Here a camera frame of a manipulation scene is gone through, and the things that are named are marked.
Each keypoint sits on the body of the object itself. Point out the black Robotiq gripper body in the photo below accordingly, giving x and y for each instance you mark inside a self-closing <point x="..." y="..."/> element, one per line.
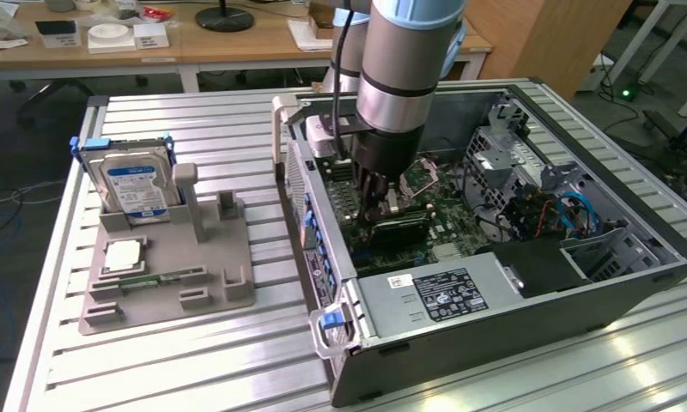
<point x="383" y="154"/>

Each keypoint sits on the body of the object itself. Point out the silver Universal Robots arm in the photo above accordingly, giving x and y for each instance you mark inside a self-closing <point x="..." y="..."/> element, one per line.
<point x="395" y="64"/>

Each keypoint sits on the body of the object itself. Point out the installed RAM stick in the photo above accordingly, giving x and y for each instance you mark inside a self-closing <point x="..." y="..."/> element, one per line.
<point x="415" y="212"/>

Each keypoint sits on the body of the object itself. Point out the open metal socket cover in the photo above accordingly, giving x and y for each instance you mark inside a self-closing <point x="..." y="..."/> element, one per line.
<point x="425" y="178"/>

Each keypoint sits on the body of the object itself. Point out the green motherboard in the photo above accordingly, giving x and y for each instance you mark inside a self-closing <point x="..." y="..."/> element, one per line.
<point x="453" y="227"/>

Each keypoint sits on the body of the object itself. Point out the grey metal drive cage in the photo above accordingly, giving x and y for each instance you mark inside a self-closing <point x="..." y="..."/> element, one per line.
<point x="493" y="167"/>

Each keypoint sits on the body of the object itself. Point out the silver power supply unit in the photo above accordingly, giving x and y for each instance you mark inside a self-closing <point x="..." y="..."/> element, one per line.
<point x="390" y="309"/>

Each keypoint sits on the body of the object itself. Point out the stack of white papers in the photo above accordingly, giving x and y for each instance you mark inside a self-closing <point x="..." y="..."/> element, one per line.
<point x="306" y="40"/>

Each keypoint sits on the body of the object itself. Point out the brown cardboard box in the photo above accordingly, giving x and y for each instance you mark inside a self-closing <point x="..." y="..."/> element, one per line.
<point x="322" y="17"/>

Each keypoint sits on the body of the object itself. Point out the grey plastic parts rack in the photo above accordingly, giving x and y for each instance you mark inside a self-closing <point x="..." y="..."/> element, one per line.
<point x="172" y="253"/>

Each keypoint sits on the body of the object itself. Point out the wooden cabinet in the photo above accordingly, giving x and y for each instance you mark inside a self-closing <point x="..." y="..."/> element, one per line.
<point x="550" y="43"/>

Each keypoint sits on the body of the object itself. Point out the open black PC case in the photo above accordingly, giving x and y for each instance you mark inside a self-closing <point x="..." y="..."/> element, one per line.
<point x="493" y="343"/>

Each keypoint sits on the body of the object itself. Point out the wooden desk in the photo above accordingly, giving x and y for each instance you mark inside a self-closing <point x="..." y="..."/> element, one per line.
<point x="206" y="47"/>

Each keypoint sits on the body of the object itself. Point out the black round lamp base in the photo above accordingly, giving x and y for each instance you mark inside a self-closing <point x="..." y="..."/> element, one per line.
<point x="224" y="19"/>

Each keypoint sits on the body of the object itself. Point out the hard disk with blue carrier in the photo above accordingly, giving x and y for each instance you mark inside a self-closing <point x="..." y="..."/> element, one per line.
<point x="135" y="189"/>

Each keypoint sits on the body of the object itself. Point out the green RAM stick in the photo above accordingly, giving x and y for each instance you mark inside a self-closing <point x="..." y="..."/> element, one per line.
<point x="155" y="281"/>

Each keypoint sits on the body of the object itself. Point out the device with green light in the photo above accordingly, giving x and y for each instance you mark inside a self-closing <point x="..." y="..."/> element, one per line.
<point x="626" y="92"/>

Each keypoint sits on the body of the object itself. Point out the grey metal disk bay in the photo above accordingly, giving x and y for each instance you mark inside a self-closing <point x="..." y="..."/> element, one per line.
<point x="625" y="249"/>

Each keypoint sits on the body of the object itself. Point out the silver CPU chip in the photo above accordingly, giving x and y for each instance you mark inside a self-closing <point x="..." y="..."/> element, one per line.
<point x="123" y="256"/>

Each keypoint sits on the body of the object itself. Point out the black floor stand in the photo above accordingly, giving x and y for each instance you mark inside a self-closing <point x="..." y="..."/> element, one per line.
<point x="661" y="124"/>

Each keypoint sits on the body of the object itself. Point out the small plain white box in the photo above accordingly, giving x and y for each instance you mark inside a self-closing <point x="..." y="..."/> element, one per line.
<point x="151" y="36"/>

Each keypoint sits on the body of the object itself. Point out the red packet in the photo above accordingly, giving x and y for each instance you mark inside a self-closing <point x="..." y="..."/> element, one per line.
<point x="155" y="13"/>

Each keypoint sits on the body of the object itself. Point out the white round object on box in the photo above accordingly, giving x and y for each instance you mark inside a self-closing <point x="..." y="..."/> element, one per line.
<point x="111" y="38"/>

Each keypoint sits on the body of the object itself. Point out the black office chair base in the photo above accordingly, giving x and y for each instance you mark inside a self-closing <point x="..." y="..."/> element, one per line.
<point x="51" y="92"/>

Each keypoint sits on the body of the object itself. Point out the white box with black top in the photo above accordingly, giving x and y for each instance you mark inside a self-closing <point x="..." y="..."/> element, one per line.
<point x="59" y="33"/>

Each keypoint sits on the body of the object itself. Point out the grey cup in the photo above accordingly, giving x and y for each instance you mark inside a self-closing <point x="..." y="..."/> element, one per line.
<point x="60" y="5"/>

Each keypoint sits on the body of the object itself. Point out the white paper slip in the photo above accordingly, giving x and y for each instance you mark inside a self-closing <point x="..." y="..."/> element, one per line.
<point x="5" y="44"/>

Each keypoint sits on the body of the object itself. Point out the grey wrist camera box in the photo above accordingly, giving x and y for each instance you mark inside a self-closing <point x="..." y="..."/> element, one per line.
<point x="320" y="141"/>

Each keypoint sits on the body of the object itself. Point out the white table frame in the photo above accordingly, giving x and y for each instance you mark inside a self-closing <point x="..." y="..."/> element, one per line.
<point x="647" y="78"/>

